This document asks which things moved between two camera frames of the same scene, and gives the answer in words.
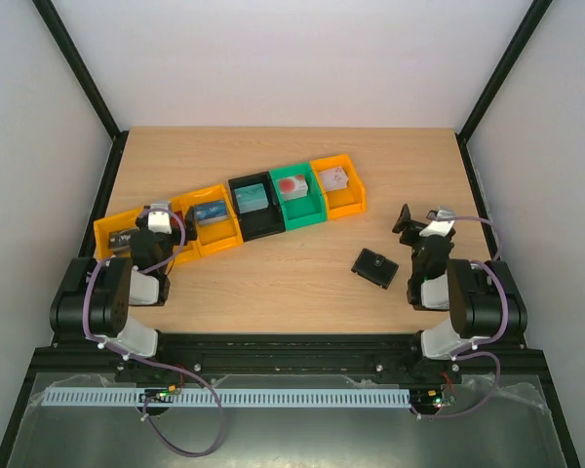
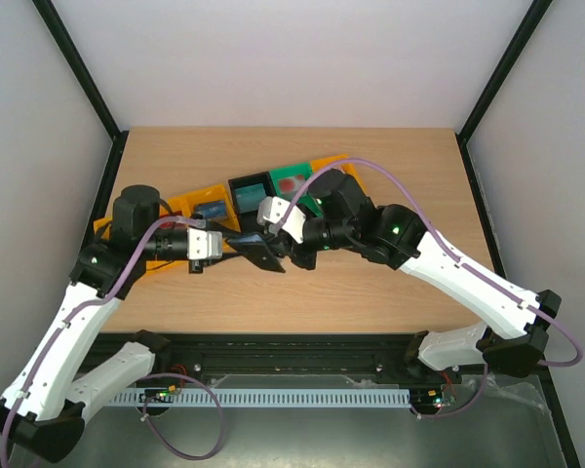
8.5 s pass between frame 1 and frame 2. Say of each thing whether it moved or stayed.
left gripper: moved
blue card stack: stayed
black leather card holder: moved
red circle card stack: stayed
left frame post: stayed
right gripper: moved
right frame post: stayed
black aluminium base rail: stayed
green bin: stayed
